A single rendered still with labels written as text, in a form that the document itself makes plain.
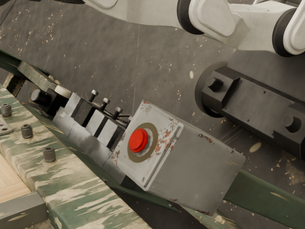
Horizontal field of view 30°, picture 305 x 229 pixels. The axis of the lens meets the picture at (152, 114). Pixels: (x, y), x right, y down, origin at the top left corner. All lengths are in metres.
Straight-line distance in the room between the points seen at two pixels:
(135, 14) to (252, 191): 0.51
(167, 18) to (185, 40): 1.02
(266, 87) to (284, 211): 0.68
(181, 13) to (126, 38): 1.34
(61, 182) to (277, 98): 0.82
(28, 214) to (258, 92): 0.93
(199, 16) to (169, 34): 1.12
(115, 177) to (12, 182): 0.22
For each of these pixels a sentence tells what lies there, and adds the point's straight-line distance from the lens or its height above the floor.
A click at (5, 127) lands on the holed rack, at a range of 1.38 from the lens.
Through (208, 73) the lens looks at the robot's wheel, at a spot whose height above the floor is 0.20.
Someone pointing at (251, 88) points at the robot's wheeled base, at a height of 0.19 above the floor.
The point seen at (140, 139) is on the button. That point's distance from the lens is 0.90.
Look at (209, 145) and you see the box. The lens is 0.92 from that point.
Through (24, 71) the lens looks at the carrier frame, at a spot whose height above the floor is 0.18.
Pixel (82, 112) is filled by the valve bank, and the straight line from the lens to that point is 1.37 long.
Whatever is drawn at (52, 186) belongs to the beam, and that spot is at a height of 0.89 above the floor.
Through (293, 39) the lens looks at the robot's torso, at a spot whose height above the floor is 0.31.
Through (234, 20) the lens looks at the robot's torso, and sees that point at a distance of 1.48.
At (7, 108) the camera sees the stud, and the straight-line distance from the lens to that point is 1.44.
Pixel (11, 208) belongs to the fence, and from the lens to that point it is 1.12.
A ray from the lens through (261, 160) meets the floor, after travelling 1.94.
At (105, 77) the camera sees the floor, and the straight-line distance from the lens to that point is 2.73.
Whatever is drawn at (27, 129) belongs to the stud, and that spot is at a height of 0.88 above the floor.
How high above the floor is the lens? 1.52
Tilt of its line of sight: 40 degrees down
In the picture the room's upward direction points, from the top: 63 degrees counter-clockwise
